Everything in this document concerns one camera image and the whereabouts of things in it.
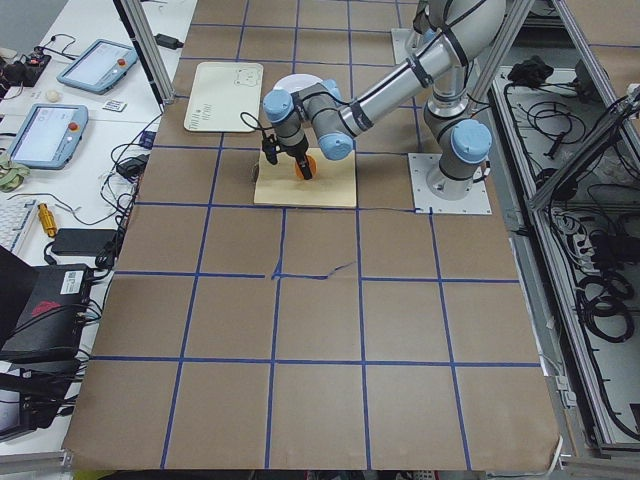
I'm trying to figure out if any wooden cutting board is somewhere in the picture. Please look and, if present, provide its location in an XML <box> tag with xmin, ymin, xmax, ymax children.
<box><xmin>254</xmin><ymin>148</ymin><xmax>357</xmax><ymax>208</ymax></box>

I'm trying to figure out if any white keyboard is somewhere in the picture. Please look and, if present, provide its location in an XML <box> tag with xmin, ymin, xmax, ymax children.
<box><xmin>1</xmin><ymin>199</ymin><xmax>37</xmax><ymax>254</ymax></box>

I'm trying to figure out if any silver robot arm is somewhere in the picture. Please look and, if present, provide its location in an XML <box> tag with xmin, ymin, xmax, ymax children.
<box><xmin>262</xmin><ymin>1</ymin><xmax>506</xmax><ymax>180</ymax></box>

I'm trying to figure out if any cream bear tray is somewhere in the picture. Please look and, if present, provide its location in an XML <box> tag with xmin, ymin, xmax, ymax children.
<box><xmin>183</xmin><ymin>62</ymin><xmax>264</xmax><ymax>133</ymax></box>

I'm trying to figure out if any white round plate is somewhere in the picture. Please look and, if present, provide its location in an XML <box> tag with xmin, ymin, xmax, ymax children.
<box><xmin>273</xmin><ymin>73</ymin><xmax>322</xmax><ymax>93</ymax></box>

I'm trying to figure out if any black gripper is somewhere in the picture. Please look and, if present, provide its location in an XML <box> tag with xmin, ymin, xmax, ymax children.
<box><xmin>276</xmin><ymin>129</ymin><xmax>313</xmax><ymax>180</ymax></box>

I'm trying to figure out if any black power adapter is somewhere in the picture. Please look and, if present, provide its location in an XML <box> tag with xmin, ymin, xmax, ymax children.
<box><xmin>154</xmin><ymin>33</ymin><xmax>184</xmax><ymax>50</ymax></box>

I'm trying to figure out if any orange fruit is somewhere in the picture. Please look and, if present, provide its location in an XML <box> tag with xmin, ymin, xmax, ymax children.
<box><xmin>294</xmin><ymin>153</ymin><xmax>317</xmax><ymax>180</ymax></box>

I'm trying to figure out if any aluminium frame post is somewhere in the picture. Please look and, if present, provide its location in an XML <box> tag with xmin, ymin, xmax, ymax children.
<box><xmin>113</xmin><ymin>0</ymin><xmax>175</xmax><ymax>106</ymax></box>

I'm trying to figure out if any blue teach pendant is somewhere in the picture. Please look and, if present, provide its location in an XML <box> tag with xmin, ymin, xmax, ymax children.
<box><xmin>57</xmin><ymin>39</ymin><xmax>138</xmax><ymax>94</ymax></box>
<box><xmin>8</xmin><ymin>103</ymin><xmax>89</xmax><ymax>170</ymax></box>

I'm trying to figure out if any near blue teach pendant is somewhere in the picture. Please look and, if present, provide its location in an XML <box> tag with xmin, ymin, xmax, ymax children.
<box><xmin>8</xmin><ymin>103</ymin><xmax>89</xmax><ymax>170</ymax></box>

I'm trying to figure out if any far blue teach pendant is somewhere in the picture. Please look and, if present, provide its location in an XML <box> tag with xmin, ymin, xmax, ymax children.
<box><xmin>57</xmin><ymin>39</ymin><xmax>138</xmax><ymax>94</ymax></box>

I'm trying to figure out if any flat black power brick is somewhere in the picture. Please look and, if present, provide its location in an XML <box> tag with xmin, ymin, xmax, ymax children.
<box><xmin>51</xmin><ymin>228</ymin><xmax>116</xmax><ymax>256</ymax></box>

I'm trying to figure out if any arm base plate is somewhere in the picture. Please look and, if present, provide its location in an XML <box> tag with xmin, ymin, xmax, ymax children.
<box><xmin>390</xmin><ymin>28</ymin><xmax>422</xmax><ymax>64</ymax></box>
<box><xmin>408</xmin><ymin>153</ymin><xmax>492</xmax><ymax>215</ymax></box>

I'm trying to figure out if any black computer box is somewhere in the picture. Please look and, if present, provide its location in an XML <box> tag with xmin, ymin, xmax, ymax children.
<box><xmin>1</xmin><ymin>257</ymin><xmax>92</xmax><ymax>364</ymax></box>

